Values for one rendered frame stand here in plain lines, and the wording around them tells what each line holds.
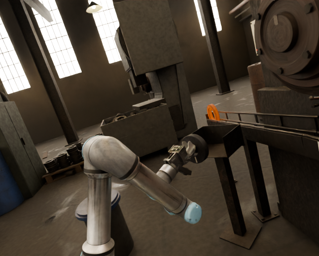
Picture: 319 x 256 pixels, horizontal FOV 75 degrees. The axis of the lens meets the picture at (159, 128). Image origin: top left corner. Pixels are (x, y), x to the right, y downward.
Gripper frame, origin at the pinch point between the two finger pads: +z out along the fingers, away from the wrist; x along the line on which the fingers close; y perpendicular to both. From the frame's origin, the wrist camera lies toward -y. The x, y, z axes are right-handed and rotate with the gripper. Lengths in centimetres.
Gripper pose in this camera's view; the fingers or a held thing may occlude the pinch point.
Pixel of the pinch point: (193, 145)
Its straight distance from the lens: 109.9
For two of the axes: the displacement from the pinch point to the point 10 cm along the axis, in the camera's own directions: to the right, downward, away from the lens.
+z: 5.9, -5.9, 5.6
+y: -4.6, -8.1, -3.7
